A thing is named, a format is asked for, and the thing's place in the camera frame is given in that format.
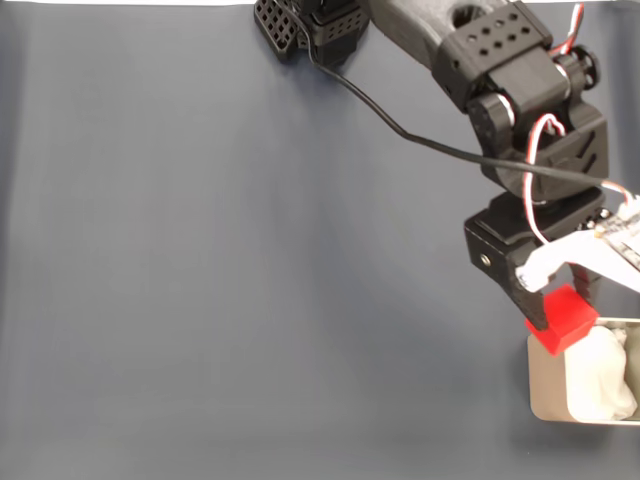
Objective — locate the red cube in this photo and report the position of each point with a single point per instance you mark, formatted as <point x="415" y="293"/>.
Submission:
<point x="570" y="315"/>

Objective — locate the beige box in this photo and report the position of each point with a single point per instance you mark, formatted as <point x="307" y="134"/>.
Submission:
<point x="545" y="390"/>

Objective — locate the white crumpled tissue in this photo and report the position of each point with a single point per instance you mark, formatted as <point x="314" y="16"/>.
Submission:
<point x="600" y="375"/>

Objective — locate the blue grey table mat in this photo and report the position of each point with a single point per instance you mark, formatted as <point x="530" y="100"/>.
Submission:
<point x="200" y="275"/>

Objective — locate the white camera board mount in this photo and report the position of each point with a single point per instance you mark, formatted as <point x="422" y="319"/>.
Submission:
<point x="590" y="250"/>

